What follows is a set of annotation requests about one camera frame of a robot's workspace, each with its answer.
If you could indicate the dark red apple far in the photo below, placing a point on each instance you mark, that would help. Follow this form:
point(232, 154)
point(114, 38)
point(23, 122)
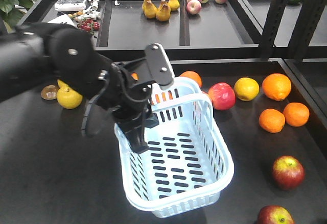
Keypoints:
point(288, 172)

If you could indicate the large orange with navel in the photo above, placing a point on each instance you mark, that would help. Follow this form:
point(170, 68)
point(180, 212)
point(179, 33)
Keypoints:
point(276, 86)

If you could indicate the black wrist camera mount plate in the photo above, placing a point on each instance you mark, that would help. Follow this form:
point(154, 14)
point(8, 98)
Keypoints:
point(159, 66)

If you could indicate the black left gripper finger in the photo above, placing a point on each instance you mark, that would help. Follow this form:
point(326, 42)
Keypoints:
point(136, 139)

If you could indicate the dark red apple near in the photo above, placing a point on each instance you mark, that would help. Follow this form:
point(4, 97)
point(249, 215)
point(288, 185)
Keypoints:
point(274, 214)

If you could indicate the brown pear cluster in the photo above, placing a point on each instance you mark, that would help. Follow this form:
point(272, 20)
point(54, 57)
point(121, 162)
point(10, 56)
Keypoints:
point(161, 13)

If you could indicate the pink-red apple right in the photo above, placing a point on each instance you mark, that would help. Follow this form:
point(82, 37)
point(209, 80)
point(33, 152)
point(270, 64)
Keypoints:
point(222, 96)

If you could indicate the yellow pear-apple front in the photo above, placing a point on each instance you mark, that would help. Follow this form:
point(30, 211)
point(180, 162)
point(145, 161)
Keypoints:
point(69, 98)

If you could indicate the orange beside divider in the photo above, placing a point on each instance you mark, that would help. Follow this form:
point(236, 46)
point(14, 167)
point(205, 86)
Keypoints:
point(296, 114)

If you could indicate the black perforated upright post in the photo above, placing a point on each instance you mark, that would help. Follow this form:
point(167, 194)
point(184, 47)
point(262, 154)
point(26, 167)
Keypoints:
point(288, 35)

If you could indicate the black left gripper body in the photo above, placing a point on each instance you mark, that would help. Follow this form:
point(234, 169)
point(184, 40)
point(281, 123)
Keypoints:
point(123, 88)

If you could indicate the light blue plastic basket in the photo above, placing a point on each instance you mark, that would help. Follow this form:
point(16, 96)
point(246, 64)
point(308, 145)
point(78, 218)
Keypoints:
point(187, 164)

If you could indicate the yellow round citrus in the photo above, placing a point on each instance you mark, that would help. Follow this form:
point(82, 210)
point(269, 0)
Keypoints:
point(246, 89)

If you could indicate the dark red apple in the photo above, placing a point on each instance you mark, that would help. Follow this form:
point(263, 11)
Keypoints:
point(288, 172)
point(274, 214)

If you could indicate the orange front small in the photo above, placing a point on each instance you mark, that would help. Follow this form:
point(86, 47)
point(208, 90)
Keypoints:
point(272, 120)

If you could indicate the brown mushroom-like fruit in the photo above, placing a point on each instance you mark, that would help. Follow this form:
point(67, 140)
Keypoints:
point(49, 92)

